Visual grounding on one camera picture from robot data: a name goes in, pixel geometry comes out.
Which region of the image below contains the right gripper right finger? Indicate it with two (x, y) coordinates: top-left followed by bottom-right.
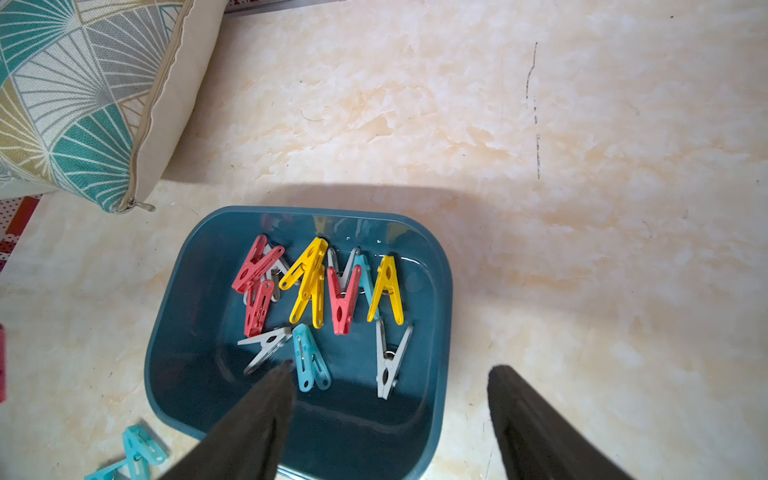
(487, 365), (629, 479)

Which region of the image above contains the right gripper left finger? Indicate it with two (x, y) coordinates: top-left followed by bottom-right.
(163, 360), (296, 479)

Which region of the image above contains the teal clothespin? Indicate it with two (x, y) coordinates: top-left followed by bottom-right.
(292, 324), (332, 392)
(353, 251), (375, 307)
(84, 459), (127, 480)
(122, 425), (168, 480)

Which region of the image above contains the red clothespin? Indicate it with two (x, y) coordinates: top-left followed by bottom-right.
(232, 234), (285, 294)
(327, 265), (362, 335)
(244, 280), (275, 338)

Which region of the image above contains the yellow clothespin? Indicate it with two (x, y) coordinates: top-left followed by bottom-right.
(279, 237), (328, 290)
(367, 255), (405, 326)
(289, 263), (325, 329)

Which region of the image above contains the teal plastic storage box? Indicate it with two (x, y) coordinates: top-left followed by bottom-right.
(144, 206), (453, 479)

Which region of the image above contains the patterned teal yellow pillow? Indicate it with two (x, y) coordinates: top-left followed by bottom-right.
(1, 0), (226, 213)

